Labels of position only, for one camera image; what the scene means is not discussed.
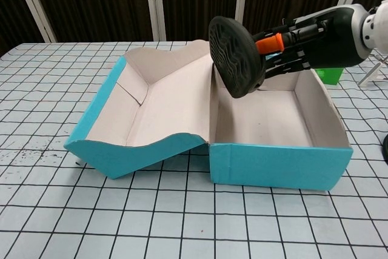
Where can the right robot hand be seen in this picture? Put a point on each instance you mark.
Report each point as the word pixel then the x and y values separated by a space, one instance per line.
pixel 336 40

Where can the black rubber slipper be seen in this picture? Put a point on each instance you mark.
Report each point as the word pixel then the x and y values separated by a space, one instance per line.
pixel 386 150
pixel 233 55

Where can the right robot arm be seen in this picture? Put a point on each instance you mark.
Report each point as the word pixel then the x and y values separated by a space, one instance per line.
pixel 377 28

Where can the light blue cardboard shoe box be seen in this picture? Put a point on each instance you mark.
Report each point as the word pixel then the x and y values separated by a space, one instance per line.
pixel 266 165

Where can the green toy block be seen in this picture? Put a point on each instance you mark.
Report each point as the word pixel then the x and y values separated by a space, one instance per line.
pixel 330 75

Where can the dark folding screen white frames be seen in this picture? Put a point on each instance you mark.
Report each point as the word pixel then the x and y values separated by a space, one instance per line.
pixel 100 1

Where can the white black checkered tablecloth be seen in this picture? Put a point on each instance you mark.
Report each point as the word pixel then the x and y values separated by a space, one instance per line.
pixel 121 219

